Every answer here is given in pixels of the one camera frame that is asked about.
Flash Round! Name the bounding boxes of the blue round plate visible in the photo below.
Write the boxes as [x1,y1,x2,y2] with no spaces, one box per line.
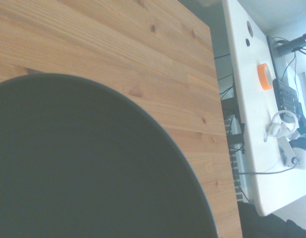
[0,73,219,238]

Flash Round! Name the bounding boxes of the white vented radiator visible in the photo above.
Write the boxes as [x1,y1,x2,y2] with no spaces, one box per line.
[224,115,245,202]

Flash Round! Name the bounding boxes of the white desk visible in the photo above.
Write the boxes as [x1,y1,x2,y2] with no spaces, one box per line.
[221,0,306,218]

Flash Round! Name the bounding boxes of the orange tape roll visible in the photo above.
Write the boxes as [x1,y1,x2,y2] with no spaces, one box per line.
[257,63,273,91]

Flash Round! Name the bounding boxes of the black keyboard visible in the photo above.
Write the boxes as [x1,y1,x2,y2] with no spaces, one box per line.
[272,78,306,127]

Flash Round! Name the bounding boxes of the white and black device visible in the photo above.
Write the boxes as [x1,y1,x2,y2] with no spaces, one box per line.
[279,126,306,170]

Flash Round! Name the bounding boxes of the black cloth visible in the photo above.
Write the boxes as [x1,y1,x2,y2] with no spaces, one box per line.
[238,201,306,238]

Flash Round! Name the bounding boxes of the white ring controller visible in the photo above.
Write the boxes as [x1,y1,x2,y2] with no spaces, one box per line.
[263,110,299,143]

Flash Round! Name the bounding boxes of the grey desk cable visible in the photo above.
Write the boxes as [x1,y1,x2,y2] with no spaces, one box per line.
[238,164,297,176]

